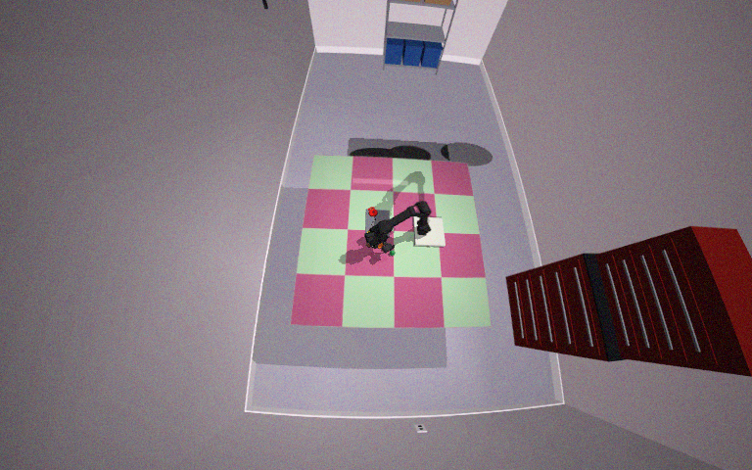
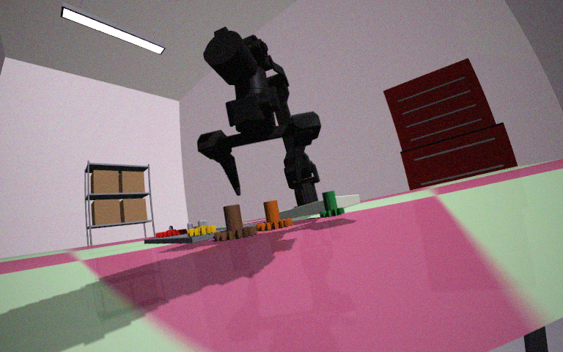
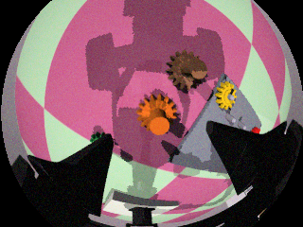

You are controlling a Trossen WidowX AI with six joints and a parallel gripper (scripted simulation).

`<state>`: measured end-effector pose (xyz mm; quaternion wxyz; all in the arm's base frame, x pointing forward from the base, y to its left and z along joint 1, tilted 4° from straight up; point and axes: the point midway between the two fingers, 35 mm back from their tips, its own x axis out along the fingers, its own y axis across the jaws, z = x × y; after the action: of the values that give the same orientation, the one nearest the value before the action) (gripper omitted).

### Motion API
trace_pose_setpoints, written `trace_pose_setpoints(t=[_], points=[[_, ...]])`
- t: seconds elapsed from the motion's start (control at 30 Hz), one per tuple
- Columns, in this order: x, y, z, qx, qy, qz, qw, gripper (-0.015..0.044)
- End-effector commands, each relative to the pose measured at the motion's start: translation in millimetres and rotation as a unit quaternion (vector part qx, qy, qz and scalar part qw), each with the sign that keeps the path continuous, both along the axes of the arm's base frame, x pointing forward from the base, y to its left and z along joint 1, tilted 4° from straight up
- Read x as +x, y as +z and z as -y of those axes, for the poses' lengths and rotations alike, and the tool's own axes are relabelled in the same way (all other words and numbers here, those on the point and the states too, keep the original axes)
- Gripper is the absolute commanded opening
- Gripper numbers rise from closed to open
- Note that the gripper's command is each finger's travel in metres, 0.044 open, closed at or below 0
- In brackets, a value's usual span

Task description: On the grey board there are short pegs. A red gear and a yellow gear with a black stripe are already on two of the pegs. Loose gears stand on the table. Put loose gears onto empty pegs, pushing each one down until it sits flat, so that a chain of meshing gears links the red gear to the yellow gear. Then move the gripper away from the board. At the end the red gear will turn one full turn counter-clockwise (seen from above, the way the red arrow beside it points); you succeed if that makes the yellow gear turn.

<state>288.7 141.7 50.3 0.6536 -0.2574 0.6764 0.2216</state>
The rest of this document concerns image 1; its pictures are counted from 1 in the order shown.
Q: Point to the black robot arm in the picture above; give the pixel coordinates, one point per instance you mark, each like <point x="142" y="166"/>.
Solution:
<point x="382" y="228"/>

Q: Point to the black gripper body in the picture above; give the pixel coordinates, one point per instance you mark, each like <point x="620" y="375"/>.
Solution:
<point x="387" y="246"/>

